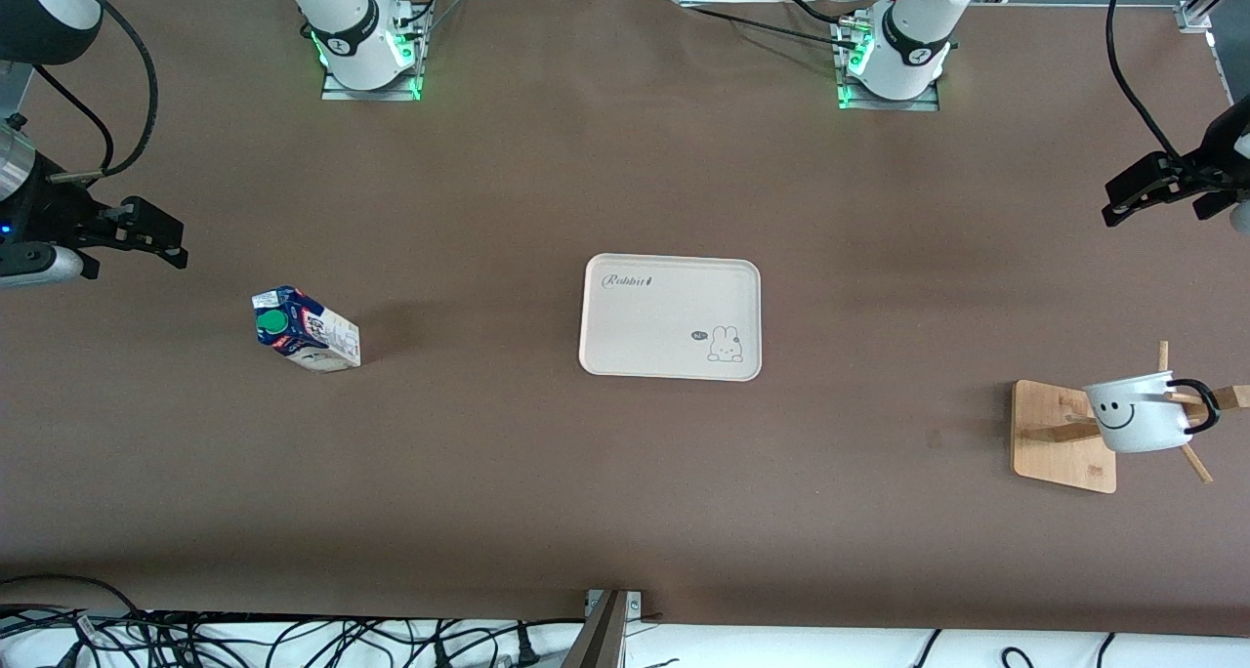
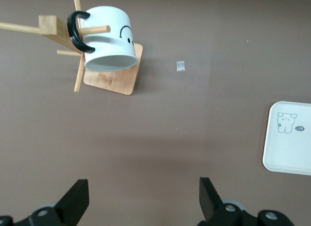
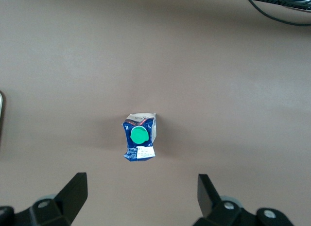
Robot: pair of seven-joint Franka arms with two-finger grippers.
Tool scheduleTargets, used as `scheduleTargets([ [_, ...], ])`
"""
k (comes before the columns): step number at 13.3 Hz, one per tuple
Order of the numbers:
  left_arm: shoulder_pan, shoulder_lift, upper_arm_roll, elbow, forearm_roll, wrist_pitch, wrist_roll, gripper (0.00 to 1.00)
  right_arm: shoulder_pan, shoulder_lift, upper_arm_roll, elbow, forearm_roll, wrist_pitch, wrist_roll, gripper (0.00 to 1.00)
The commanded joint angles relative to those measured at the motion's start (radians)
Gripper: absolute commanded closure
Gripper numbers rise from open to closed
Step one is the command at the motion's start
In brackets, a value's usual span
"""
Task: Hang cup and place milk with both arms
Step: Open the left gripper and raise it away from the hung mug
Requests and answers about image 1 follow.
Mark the aluminium profile post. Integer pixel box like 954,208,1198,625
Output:
560,590,631,668

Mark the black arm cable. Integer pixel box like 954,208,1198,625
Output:
29,0,159,183
1105,0,1183,159

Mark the wooden cup rack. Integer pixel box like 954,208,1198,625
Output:
1011,341,1250,495

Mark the blue milk carton green cap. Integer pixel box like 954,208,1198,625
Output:
251,285,362,373

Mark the white cup black handle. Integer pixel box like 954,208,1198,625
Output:
1082,370,1222,454

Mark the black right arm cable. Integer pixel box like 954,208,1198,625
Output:
29,0,159,183

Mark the white tray rabbit print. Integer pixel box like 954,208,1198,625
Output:
578,253,763,383

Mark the metal corner bracket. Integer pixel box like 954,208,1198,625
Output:
584,590,646,622

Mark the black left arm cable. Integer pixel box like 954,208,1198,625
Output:
1105,0,1183,159

